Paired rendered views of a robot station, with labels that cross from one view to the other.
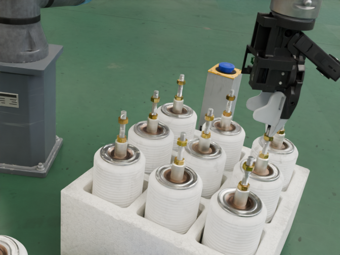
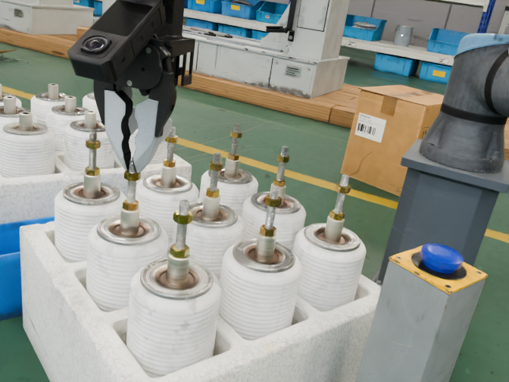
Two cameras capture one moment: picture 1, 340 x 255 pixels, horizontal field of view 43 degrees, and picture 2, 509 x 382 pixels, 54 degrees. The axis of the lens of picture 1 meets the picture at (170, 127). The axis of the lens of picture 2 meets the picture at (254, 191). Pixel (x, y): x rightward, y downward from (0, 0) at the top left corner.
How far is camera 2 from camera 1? 121 cm
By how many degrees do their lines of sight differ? 100
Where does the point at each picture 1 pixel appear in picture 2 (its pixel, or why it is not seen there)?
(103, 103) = not seen: outside the picture
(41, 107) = (405, 215)
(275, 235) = (52, 264)
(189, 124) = (297, 245)
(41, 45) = (448, 146)
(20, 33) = (438, 122)
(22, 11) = (449, 96)
